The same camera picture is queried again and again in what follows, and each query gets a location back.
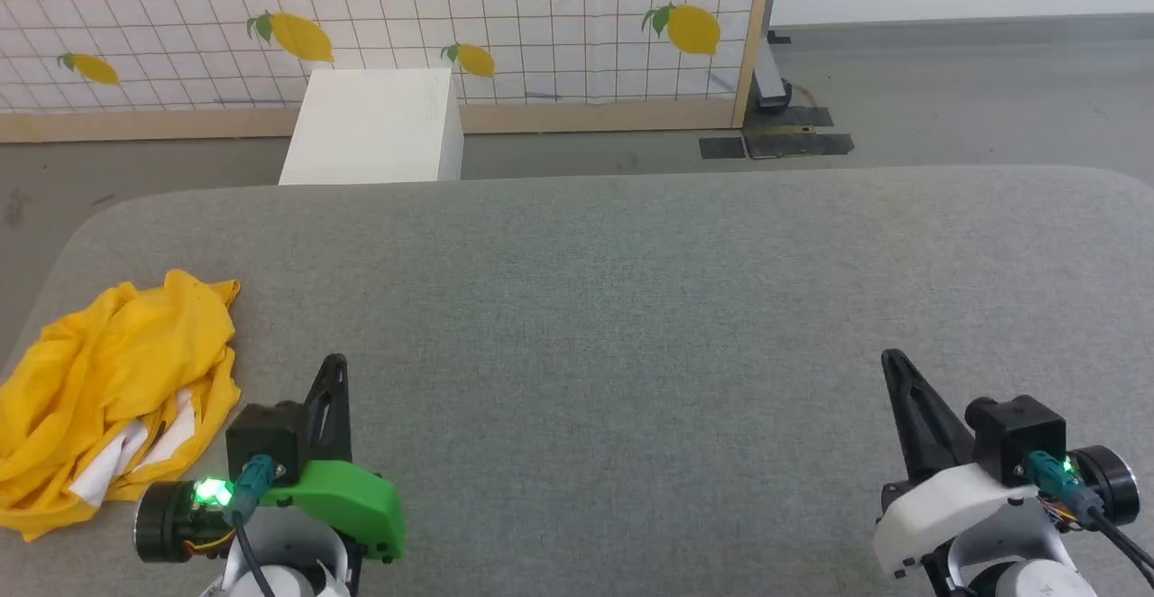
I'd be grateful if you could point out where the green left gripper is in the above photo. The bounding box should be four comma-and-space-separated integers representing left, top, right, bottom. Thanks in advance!
260, 354, 408, 564

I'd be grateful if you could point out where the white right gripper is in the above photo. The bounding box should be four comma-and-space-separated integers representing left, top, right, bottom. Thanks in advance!
871, 349, 1040, 581

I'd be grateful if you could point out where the yellow cartoon print shirt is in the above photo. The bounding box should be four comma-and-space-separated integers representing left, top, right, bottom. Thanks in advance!
0, 269, 243, 543

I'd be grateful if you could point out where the white rectangular box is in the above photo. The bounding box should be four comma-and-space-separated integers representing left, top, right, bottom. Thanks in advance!
278, 67, 465, 187

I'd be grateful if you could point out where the long black floor patch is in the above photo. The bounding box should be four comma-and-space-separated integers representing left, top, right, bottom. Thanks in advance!
744, 132, 856, 160

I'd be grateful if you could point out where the grey metal partition foot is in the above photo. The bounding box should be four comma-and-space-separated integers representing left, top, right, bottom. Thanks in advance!
755, 32, 795, 116

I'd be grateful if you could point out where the left camera cable teal plug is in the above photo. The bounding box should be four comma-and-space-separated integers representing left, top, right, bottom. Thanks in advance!
223, 454, 277, 597

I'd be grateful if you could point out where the camera cable teal plug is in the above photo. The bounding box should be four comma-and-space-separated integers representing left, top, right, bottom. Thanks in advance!
1025, 450, 1154, 591
223, 454, 277, 597

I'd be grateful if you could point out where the right camera cable teal plug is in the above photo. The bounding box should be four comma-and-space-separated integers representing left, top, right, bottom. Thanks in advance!
1025, 450, 1154, 591

